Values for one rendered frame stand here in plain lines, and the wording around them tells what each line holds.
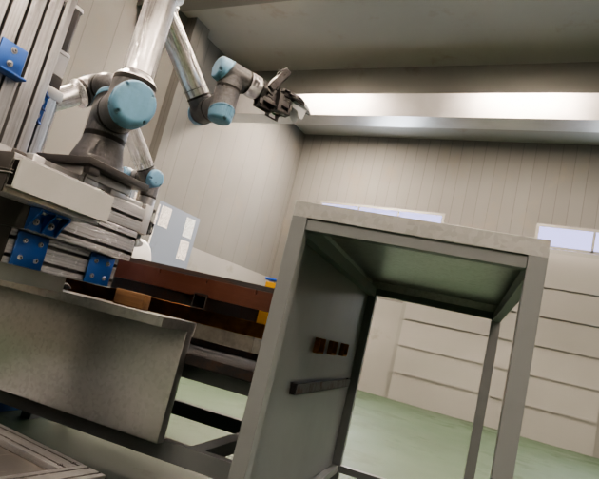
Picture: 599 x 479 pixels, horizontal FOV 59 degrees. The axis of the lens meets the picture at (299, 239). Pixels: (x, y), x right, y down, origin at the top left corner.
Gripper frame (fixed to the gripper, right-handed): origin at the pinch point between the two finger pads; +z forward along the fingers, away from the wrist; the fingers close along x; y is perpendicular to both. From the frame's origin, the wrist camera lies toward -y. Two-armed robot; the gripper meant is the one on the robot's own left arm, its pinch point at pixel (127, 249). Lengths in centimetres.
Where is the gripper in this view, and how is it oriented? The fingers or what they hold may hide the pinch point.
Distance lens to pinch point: 246.3
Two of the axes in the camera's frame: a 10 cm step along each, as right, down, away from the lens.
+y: 9.3, 1.7, -3.2
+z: -2.3, 9.6, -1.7
